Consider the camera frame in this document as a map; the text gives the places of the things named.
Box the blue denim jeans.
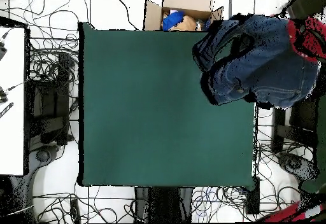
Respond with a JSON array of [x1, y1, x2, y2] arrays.
[[192, 13, 321, 109]]

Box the dark green table cloth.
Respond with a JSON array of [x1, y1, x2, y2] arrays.
[[77, 22, 263, 190]]

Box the tan cloth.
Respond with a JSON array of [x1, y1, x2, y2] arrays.
[[175, 15, 198, 32]]

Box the blue cloth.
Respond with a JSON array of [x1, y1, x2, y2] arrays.
[[162, 11, 185, 31]]

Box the black equipment box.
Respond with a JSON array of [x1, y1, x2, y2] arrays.
[[26, 53, 74, 146]]

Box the brown cardboard box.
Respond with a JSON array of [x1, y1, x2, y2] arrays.
[[143, 0, 225, 32]]

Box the grey round stand foot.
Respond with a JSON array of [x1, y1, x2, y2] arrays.
[[276, 151, 319, 184], [28, 144, 62, 184]]

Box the white table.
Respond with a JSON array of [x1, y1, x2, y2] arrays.
[[0, 26, 26, 176]]

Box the dark green covered furniture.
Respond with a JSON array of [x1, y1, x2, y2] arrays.
[[301, 99, 326, 193]]

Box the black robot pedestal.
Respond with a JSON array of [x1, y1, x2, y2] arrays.
[[134, 186, 193, 222]]

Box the multicoloured cable tangle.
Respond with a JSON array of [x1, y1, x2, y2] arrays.
[[192, 186, 272, 222]]

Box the black cable tangle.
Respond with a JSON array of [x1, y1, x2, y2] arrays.
[[257, 101, 319, 156]]

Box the black striped strap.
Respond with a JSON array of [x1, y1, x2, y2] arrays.
[[0, 102, 15, 119]]

